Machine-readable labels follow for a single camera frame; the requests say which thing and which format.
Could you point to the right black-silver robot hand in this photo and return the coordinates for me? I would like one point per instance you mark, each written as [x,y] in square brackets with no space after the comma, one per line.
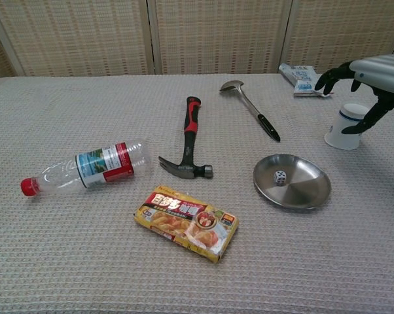
[386,75]

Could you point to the white paper cup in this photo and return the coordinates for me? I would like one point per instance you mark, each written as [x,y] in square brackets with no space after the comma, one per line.
[341,137]

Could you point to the small white die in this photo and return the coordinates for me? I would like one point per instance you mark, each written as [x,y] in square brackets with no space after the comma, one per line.
[280,177]

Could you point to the round metal dish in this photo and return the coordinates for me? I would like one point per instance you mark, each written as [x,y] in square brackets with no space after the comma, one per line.
[301,193]

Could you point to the white-blue snack bag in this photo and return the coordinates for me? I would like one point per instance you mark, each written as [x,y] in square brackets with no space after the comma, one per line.
[301,78]

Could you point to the red-black claw hammer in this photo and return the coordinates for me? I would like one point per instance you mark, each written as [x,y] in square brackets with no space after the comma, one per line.
[190,131]

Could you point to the yellow curry box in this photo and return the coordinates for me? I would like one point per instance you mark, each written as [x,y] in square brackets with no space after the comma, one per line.
[184,222]

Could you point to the clear plastic bottle red cap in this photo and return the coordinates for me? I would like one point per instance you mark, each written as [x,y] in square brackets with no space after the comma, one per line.
[102,163]

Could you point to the beige waffle-weave tablecloth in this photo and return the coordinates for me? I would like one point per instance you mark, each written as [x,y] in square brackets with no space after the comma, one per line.
[53,245]

